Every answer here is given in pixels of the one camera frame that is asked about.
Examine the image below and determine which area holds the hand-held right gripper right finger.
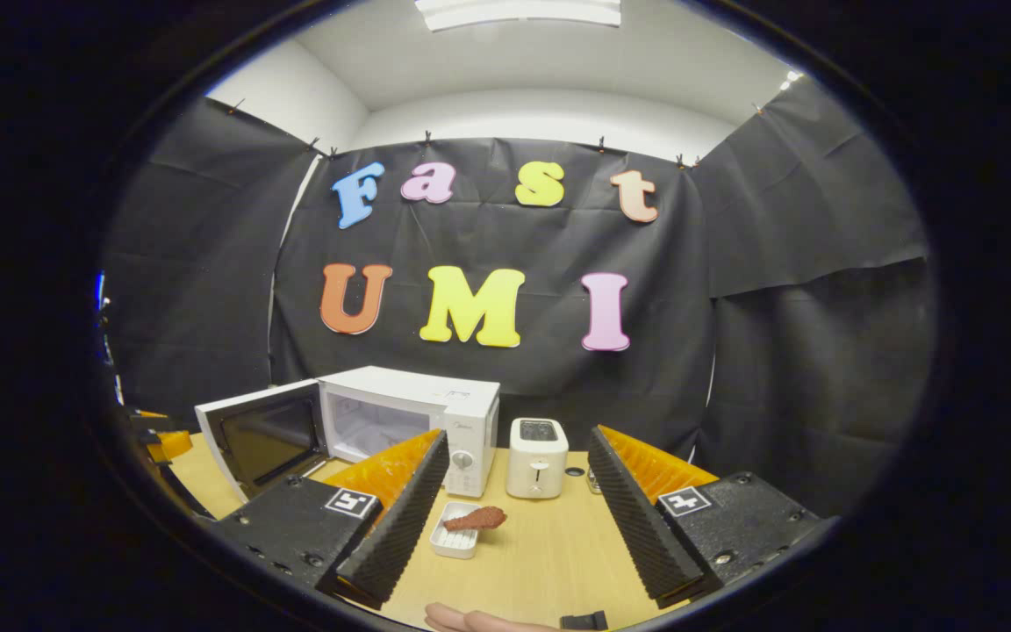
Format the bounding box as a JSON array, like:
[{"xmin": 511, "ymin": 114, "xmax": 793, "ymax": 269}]
[{"xmin": 587, "ymin": 425, "xmax": 827, "ymax": 609}]

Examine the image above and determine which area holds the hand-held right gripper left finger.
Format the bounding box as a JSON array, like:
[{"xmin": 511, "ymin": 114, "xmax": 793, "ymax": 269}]
[{"xmin": 198, "ymin": 427, "xmax": 451, "ymax": 611}]

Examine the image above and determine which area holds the brown meat piece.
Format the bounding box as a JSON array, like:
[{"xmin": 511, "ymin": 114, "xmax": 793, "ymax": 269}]
[{"xmin": 442, "ymin": 506, "xmax": 508, "ymax": 533}]

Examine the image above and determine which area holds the white microwave oven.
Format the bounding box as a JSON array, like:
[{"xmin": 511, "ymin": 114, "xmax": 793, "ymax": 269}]
[{"xmin": 194, "ymin": 365, "xmax": 501, "ymax": 503}]

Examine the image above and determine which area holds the small white rectangular dish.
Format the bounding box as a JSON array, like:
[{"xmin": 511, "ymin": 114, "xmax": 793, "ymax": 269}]
[{"xmin": 429, "ymin": 501, "xmax": 482, "ymax": 560}]

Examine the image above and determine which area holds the white toaster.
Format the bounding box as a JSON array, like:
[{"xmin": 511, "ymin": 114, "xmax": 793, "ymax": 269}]
[{"xmin": 505, "ymin": 417, "xmax": 570, "ymax": 500}]

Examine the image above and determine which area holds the black backdrop cloth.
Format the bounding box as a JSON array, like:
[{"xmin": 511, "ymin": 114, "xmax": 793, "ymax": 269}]
[{"xmin": 100, "ymin": 77, "xmax": 936, "ymax": 519}]

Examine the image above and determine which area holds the long ceiling light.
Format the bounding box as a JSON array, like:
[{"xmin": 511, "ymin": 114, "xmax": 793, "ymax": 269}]
[{"xmin": 414, "ymin": 0, "xmax": 622, "ymax": 32}]

